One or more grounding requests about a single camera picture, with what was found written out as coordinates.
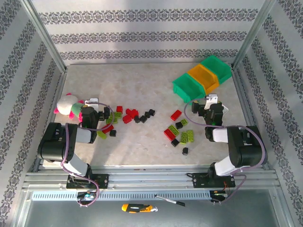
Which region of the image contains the green plastic storage bin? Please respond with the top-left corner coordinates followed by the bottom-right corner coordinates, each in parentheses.
top-left (172, 72), bottom-right (206, 104)
top-left (200, 55), bottom-right (232, 85)

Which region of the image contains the yellow plastic storage bin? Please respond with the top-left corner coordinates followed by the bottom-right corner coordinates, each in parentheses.
top-left (187, 63), bottom-right (220, 96)

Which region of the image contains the white pink green plush toy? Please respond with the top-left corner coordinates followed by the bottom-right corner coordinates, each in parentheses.
top-left (53, 93), bottom-right (86, 122)

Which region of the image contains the small electronics board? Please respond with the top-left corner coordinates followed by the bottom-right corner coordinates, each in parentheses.
top-left (76, 191), bottom-right (97, 202)
top-left (210, 189), bottom-right (230, 203)

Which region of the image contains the black marker pen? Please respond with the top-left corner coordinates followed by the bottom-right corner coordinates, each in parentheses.
top-left (154, 194), bottom-right (186, 207)

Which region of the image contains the orange utility knife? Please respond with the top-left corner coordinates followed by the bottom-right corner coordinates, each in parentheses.
top-left (121, 203), bottom-right (159, 214)

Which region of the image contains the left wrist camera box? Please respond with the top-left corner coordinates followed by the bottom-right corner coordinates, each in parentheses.
top-left (84, 98), bottom-right (99, 111)

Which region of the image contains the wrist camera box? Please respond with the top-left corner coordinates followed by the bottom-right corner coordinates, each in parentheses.
top-left (84, 98), bottom-right (99, 111)
top-left (205, 94), bottom-right (219, 110)

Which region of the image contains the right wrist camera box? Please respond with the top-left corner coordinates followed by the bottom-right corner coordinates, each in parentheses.
top-left (205, 94), bottom-right (219, 110)

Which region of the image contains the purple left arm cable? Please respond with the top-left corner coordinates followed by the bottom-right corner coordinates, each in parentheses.
top-left (61, 102), bottom-right (116, 208)

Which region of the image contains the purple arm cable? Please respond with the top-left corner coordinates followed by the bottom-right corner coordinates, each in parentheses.
top-left (61, 102), bottom-right (116, 208)
top-left (184, 96), bottom-right (267, 204)

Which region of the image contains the aluminium side rail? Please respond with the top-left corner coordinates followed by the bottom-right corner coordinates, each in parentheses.
top-left (232, 67), bottom-right (269, 170)
top-left (33, 67), bottom-right (68, 172)

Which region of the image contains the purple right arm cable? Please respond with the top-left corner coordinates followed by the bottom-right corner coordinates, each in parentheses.
top-left (184, 96), bottom-right (267, 204)

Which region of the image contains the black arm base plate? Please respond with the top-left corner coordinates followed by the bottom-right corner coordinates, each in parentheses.
top-left (66, 174), bottom-right (110, 189)
top-left (192, 172), bottom-right (236, 189)

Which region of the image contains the long aluminium mounting rail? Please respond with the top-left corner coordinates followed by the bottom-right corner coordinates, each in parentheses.
top-left (22, 165), bottom-right (281, 190)

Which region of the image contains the slotted grey cable duct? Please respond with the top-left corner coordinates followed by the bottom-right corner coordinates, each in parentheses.
top-left (31, 191), bottom-right (212, 201)

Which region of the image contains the aluminium frame post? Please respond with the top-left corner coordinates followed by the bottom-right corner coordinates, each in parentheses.
top-left (20, 0), bottom-right (69, 73)
top-left (232, 0), bottom-right (276, 69)

